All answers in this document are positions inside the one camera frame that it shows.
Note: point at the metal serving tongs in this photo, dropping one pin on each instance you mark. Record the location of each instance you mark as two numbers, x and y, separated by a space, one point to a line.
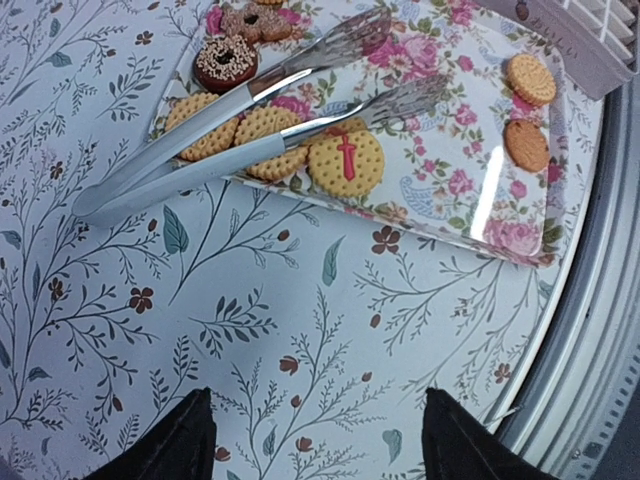
199 149

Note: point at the red mark round cookie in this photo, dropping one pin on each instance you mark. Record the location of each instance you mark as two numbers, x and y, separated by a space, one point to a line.
348 165

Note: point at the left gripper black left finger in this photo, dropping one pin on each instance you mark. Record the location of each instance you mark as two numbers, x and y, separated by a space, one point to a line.
180 446

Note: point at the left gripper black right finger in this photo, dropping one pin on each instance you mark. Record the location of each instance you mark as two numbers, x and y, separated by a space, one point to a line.
457 446

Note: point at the chocolate donut cookie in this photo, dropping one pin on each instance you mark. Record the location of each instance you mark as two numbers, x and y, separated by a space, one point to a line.
224 63

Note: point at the floral cookie tray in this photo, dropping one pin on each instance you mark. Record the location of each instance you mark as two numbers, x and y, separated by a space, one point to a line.
484 169

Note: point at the metal divided cookie tin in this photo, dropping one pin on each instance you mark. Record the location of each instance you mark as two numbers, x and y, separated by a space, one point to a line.
598 40

